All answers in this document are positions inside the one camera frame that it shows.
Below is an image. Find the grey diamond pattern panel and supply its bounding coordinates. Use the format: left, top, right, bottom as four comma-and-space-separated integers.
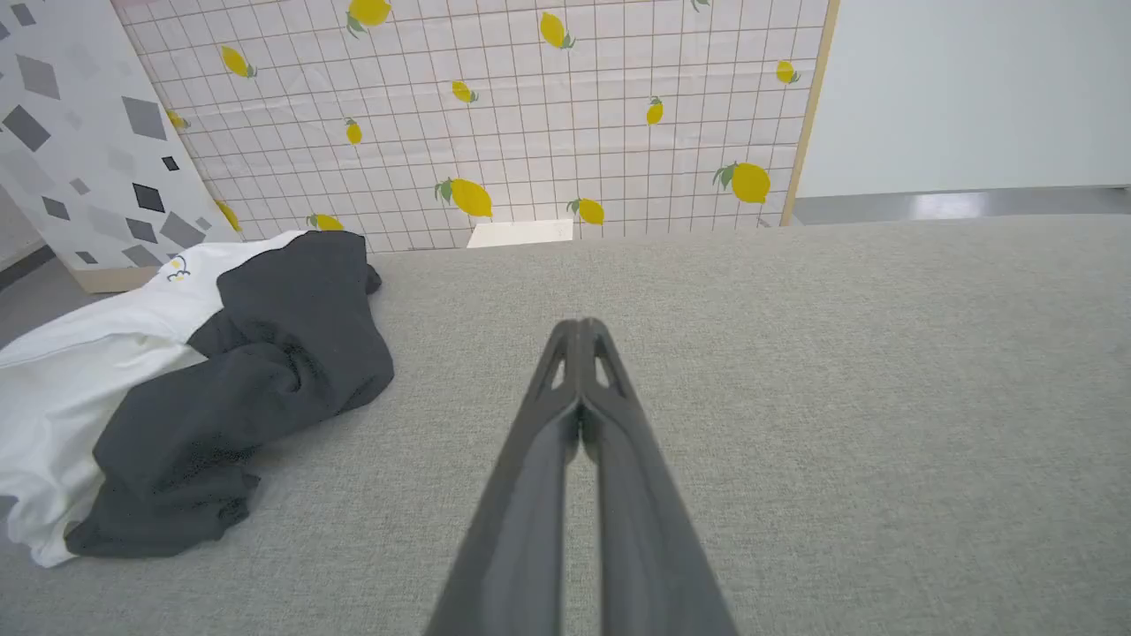
0, 0, 244, 294

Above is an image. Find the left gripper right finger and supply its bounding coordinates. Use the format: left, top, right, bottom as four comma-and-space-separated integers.
579, 317, 740, 636

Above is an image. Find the white and black shirt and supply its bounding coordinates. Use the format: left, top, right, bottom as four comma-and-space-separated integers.
0, 230, 396, 568

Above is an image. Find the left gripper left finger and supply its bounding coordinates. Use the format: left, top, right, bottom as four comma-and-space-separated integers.
424, 319, 582, 636

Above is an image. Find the white rectangular block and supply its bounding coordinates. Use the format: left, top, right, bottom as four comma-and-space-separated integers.
467, 219, 575, 250

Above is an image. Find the grey fabric sofa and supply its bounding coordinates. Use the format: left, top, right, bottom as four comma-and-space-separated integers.
0, 215, 1131, 636

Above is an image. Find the lemon print grid panel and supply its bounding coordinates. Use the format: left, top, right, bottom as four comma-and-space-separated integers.
110, 0, 840, 254

